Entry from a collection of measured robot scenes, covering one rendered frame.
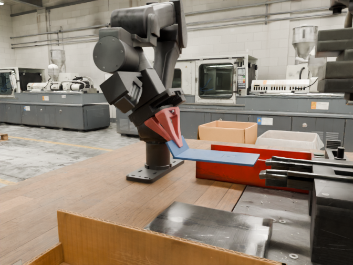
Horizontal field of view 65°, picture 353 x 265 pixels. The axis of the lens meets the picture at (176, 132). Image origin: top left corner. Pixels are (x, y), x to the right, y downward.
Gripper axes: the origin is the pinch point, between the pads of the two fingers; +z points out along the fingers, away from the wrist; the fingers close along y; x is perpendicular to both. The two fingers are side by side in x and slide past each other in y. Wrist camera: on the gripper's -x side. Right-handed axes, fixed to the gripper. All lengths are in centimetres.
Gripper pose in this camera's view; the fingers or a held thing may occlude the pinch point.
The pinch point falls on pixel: (177, 143)
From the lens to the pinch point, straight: 52.1
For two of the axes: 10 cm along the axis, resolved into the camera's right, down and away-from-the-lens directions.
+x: 4.1, -1.7, 9.0
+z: 4.8, 8.8, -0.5
